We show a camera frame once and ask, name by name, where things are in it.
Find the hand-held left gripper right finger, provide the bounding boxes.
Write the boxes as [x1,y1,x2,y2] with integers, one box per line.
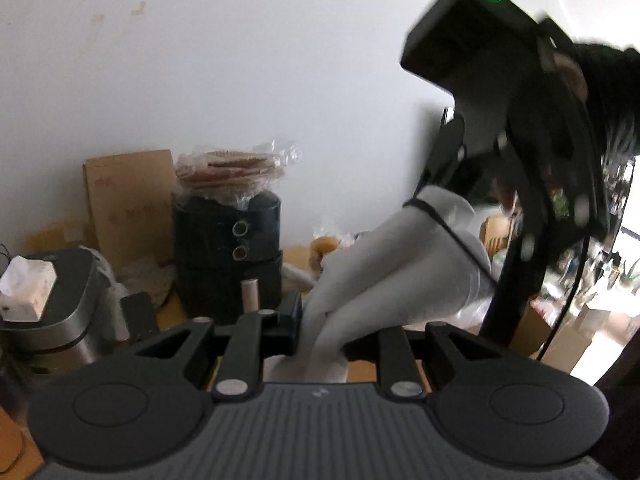
[345,322,503,403]

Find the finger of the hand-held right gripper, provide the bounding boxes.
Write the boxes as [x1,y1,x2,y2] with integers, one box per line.
[414,115,468,200]
[479,160,551,348]

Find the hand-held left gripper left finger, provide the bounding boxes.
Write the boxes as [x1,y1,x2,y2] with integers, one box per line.
[134,292,305,403]

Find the black rubber band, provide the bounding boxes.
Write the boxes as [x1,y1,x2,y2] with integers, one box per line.
[402,199,500,292]

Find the white shopping bag red print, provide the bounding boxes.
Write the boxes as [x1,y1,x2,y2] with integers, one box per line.
[262,185,500,386]

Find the buns in plastic bag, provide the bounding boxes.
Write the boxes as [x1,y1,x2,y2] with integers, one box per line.
[309,232,353,270]

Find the white plastic bag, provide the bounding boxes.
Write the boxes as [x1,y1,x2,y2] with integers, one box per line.
[92,250,176,311]

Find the person's right hand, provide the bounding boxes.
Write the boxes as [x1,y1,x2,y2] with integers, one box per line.
[542,49,590,103]

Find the cardboard tube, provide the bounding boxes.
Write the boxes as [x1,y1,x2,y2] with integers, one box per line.
[241,278,260,312]

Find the black air fryer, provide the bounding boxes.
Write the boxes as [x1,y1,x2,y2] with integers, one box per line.
[171,190,284,322]

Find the black flat stand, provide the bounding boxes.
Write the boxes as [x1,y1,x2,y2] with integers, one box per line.
[119,292,162,345]

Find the wafer stack in plastic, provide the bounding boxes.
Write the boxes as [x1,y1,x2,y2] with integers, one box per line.
[174,135,304,207]

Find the brown cardboard box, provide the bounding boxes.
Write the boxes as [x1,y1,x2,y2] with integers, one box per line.
[82,149,177,267]

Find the steel rice cooker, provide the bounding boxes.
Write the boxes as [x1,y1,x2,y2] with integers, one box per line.
[0,247,132,376]

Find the flat yellow cardboard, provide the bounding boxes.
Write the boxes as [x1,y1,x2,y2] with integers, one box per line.
[24,220,87,256]

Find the white tissue box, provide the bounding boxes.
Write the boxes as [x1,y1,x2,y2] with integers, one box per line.
[0,256,57,322]

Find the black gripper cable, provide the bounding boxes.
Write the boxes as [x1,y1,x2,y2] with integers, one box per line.
[539,237,593,361]

